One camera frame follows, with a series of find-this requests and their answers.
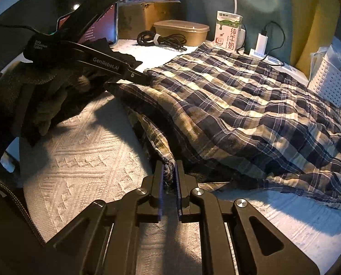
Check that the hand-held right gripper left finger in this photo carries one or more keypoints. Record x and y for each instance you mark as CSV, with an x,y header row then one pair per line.
x,y
158,192

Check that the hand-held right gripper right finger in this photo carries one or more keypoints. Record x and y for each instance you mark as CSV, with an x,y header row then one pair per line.
x,y
179,192

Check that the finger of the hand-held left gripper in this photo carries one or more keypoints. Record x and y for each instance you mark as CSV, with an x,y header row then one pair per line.
x,y
110,64
93,8

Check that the plaid flannel shirt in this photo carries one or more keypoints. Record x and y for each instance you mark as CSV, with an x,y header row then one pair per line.
x,y
230,106

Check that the person's left hand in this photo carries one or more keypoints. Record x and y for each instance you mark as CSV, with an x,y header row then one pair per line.
x,y
30,100

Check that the tablet with red screen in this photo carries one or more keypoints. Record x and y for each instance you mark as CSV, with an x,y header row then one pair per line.
x,y
101,25

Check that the brown cardboard box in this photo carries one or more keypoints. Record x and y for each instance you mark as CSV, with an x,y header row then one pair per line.
x,y
147,17

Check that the brown food container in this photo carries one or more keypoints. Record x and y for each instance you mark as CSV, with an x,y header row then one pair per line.
x,y
182,31

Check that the white textured tablecloth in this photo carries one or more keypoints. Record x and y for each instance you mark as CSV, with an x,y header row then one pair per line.
x,y
81,160

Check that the white green milk carton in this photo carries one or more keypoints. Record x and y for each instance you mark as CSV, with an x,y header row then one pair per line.
x,y
227,33

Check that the white charger plug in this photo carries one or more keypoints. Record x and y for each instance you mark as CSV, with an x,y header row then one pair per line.
x,y
262,44

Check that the white power strip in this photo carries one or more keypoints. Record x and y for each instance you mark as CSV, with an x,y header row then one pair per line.
x,y
285,66

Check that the white perforated basket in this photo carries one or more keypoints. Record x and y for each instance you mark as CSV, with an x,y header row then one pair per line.
x,y
330,77

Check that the pale plastic bag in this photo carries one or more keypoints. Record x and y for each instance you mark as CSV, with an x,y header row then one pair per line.
x,y
325,53

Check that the yellow curtain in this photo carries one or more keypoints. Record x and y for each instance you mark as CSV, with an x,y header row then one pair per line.
x,y
313,14

